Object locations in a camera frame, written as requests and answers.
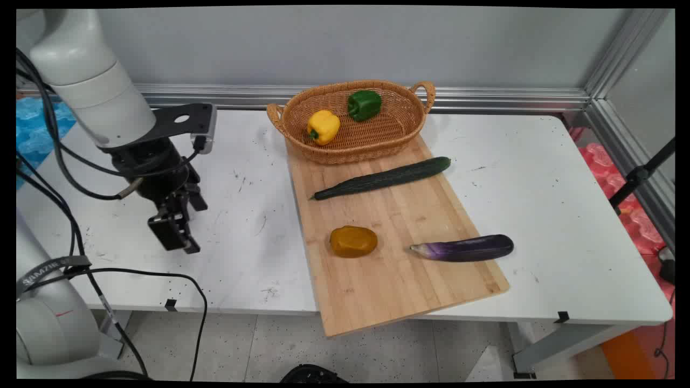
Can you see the black tripod stand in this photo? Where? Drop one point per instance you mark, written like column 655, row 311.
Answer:
column 639, row 175

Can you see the yellow bell pepper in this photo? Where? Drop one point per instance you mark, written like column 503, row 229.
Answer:
column 324, row 127

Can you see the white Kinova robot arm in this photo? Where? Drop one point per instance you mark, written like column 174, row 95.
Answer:
column 81, row 54

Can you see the small black device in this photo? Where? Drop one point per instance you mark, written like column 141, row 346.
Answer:
column 667, row 267

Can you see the upright aluminium frame post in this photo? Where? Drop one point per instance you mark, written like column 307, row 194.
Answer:
column 625, row 51

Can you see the bamboo cutting board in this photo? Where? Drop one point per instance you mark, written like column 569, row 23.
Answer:
column 388, row 280

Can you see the dark green cucumber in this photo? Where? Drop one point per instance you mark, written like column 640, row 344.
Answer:
column 383, row 178

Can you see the grey table leg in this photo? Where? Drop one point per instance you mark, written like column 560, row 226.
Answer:
column 566, row 345

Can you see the blue foam sheet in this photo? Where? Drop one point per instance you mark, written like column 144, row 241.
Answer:
column 35, row 129

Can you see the pink foam sheet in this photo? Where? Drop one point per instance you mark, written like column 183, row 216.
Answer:
column 641, row 223

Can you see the brown potato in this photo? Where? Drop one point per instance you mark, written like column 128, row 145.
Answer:
column 353, row 241

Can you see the purple eggplant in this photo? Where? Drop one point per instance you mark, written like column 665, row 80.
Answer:
column 469, row 248

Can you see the short slanted aluminium frame rail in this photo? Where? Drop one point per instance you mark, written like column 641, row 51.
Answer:
column 630, row 156

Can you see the green bell pepper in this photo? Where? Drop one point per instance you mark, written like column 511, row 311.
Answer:
column 364, row 104

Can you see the black round object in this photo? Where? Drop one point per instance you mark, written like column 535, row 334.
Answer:
column 312, row 373

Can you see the orange floor mat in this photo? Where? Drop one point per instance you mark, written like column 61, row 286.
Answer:
column 628, row 355

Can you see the wrist camera on black plate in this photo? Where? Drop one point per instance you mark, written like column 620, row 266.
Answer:
column 180, row 121

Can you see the long horizontal aluminium frame rail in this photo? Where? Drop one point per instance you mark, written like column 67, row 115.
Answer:
column 485, row 99

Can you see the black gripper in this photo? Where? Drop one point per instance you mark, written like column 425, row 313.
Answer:
column 153, row 167

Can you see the woven wicker basket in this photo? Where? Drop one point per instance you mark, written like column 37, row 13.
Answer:
column 372, row 137

